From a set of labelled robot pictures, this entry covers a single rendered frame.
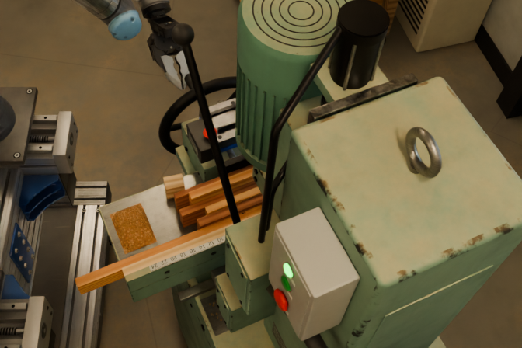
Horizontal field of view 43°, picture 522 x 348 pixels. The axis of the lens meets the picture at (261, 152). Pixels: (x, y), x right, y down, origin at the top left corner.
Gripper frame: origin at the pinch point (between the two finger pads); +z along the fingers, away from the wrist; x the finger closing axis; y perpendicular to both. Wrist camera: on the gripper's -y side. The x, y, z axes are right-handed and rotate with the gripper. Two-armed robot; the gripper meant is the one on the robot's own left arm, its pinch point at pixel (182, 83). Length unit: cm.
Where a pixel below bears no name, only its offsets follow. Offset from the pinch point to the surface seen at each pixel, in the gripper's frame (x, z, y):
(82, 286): 36, 36, -20
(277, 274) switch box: 15, 39, -75
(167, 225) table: 16.2, 30.8, -14.9
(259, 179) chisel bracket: -1.3, 27.2, -30.3
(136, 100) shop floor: -8, -17, 112
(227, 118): -2.7, 12.8, -18.3
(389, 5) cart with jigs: -111, -22, 76
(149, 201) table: 17.7, 24.7, -11.5
